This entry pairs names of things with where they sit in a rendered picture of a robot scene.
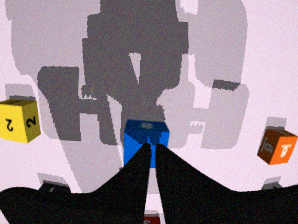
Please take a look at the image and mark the red block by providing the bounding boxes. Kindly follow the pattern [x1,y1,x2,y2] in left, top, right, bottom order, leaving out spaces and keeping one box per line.
[142,216,161,224]

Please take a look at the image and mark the yellow block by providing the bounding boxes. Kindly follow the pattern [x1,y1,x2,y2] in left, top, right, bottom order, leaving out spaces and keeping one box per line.
[0,99,41,144]

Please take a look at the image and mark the blue block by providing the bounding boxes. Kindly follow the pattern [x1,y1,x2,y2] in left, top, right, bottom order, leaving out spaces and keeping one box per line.
[122,120,169,168]

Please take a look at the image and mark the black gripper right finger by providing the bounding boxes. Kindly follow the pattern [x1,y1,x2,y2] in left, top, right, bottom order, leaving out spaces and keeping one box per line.
[154,144,298,224]

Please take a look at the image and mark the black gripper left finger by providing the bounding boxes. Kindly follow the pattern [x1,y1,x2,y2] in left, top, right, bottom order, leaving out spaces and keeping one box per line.
[0,143,152,224]

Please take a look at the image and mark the orange digit block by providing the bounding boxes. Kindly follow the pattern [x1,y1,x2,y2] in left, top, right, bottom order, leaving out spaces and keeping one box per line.
[257,129,298,165]

